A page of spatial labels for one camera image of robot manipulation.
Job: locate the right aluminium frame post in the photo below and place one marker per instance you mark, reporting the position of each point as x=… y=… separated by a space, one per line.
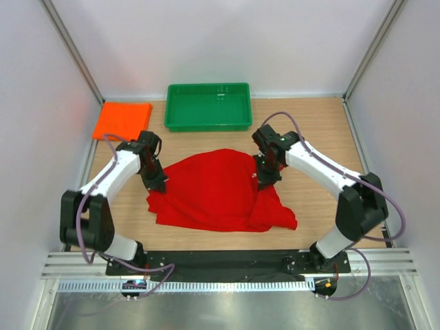
x=379 y=37

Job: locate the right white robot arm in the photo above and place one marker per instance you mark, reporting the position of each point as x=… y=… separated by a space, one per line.
x=361 y=206

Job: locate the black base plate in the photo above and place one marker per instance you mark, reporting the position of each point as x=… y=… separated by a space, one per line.
x=240 y=266

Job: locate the left aluminium frame post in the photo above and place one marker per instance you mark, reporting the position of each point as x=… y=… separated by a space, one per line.
x=69 y=43

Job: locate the white slotted cable duct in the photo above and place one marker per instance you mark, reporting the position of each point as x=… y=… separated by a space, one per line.
x=137 y=285

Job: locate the aluminium front rail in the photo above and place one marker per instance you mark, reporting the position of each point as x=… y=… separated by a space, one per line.
x=383 y=261

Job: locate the green plastic tray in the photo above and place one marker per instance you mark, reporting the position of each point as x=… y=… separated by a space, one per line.
x=208 y=107

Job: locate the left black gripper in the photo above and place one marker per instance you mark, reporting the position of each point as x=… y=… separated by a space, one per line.
x=157 y=184

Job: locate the aluminium frame post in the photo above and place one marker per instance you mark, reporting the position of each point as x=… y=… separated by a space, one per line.
x=379 y=37
x=69 y=43

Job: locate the folded orange t shirt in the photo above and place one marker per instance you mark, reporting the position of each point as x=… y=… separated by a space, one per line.
x=125 y=120

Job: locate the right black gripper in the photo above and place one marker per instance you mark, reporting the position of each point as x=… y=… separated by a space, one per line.
x=263 y=180

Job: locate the red t shirt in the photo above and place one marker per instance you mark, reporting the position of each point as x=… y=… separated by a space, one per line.
x=218 y=191

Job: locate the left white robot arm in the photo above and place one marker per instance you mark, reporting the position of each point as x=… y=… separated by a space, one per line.
x=85 y=215

